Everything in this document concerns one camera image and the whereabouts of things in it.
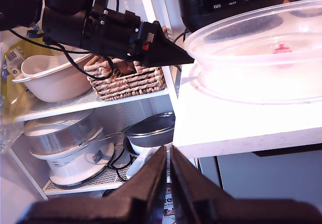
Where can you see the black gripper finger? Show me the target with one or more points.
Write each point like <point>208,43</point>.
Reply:
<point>191,183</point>
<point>163,53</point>
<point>148,183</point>

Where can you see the clear plastic microwave lid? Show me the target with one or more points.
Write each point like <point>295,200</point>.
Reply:
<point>251,65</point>

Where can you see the white metal shelf unit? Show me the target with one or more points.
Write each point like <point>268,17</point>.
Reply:
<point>75,105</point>

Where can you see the printed paper packet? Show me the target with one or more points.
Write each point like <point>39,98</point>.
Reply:
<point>169,206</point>

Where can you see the woven wicker basket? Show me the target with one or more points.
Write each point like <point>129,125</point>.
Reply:
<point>130,83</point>

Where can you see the metal mesh strainer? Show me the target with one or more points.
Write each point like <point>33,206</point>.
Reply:
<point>153,131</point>

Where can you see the beige plastic bowl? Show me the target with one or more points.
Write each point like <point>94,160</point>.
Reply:
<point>58,88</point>

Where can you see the small white perforated strainer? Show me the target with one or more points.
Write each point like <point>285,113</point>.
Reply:
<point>35,65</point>

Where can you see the yellow oil bottle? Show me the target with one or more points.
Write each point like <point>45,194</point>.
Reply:
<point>10,88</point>

